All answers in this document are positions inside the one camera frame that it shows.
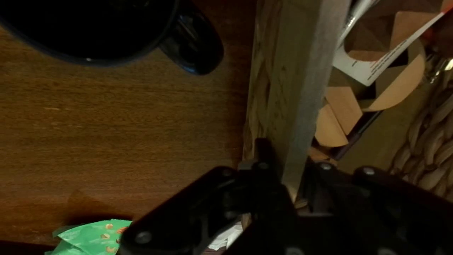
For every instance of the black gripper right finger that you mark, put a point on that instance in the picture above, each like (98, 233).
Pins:
(377, 217)

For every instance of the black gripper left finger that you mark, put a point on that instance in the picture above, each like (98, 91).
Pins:
(203, 213)

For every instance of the wicker basket with wooden rim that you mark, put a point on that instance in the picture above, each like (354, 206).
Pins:
(292, 71)

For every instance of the green packet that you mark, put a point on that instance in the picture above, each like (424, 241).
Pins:
(89, 239)

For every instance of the white printed card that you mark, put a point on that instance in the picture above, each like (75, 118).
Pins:
(363, 66)

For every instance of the silver metal utensil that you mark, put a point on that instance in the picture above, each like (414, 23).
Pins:
(356, 16)

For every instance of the black mug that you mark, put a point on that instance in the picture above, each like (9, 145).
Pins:
(94, 29)

